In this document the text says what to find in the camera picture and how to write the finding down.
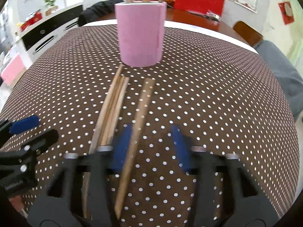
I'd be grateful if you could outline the white black sideboard cabinet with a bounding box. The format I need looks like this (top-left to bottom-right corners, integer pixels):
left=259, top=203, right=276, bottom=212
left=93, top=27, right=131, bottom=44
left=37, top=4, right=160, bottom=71
left=15, top=3, right=83, bottom=65

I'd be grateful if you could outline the red box on sideboard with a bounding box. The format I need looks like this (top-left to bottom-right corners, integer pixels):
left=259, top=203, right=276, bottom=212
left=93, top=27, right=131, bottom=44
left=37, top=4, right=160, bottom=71
left=20, top=9, right=43, bottom=32

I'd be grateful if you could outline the brown polka dot tablecloth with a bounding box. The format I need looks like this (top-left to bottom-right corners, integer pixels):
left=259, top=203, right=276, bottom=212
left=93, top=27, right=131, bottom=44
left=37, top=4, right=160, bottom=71
left=1, top=25, right=299, bottom=226

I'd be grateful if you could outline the potted green plant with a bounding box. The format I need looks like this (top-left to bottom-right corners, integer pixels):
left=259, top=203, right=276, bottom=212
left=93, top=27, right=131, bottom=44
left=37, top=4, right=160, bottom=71
left=43, top=0, right=59, bottom=16

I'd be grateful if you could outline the grey jacket on chair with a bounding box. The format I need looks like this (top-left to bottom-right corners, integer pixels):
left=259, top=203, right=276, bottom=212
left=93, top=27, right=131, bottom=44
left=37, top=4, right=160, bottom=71
left=253, top=40, right=303, bottom=120

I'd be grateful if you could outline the black jacket on chair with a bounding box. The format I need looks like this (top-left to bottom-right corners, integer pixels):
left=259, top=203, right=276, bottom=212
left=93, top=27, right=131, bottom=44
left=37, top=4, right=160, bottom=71
left=77, top=0, right=123, bottom=27

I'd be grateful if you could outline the pink cylindrical utensil holder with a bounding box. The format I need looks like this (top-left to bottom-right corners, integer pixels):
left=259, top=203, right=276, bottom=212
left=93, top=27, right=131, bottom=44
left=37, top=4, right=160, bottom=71
left=115, top=2, right=167, bottom=67

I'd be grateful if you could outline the brown wooden chair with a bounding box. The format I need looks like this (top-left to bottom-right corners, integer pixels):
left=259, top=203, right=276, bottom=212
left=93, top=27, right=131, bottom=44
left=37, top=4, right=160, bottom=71
left=233, top=21, right=263, bottom=47

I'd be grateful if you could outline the red diamond door decoration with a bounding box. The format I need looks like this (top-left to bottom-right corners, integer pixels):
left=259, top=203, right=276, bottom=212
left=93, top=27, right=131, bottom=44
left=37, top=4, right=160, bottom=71
left=278, top=2, right=294, bottom=25

